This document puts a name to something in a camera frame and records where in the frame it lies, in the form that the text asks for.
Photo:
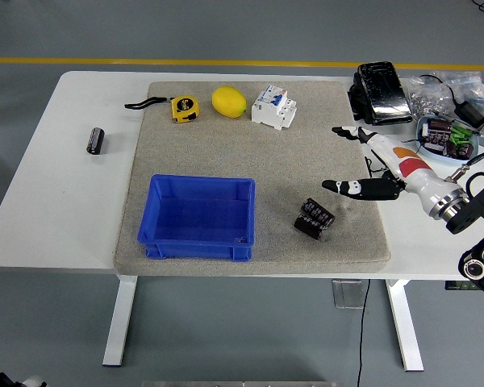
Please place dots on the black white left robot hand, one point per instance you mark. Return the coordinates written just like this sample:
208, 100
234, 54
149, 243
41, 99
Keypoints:
0, 382

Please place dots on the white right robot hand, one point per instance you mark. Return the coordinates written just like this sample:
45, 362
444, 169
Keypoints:
407, 169

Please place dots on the dark brown cylindrical battery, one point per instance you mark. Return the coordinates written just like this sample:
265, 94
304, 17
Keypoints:
306, 227
95, 140
318, 211

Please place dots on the silver box under table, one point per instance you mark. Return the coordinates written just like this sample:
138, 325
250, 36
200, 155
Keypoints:
349, 294

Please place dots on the blue plastic box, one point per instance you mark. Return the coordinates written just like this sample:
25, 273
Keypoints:
193, 219

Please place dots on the dark capacitor block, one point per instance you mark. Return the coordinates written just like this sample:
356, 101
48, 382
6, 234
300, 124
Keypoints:
435, 142

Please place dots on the light blue tray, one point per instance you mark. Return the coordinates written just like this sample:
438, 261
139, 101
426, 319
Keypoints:
451, 160

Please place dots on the dark capacitor with gold end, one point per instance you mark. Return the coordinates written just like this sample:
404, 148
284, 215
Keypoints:
439, 127

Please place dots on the dark capacitor pair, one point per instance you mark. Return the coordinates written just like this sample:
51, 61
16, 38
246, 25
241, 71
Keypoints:
460, 150

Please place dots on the green small parts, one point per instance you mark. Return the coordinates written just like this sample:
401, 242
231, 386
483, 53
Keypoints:
460, 135

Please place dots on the clear plastic bag of screws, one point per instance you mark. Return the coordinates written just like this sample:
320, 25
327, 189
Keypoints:
427, 101

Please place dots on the black glossy device case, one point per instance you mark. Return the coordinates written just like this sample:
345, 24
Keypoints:
383, 92

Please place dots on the black table control panel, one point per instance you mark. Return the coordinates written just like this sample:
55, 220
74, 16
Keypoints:
460, 285

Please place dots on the white table leg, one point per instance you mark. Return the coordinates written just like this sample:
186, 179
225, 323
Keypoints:
119, 322
405, 322

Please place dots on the white circuit breaker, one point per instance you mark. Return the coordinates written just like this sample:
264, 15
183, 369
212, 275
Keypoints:
272, 109

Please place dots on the grey-brown mat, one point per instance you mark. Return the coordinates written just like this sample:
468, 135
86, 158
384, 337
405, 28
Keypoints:
226, 153

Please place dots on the yellow lemon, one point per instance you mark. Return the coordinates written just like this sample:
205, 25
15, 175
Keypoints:
229, 101

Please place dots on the yellow tape measure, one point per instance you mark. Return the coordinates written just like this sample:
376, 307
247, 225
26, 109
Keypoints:
184, 109

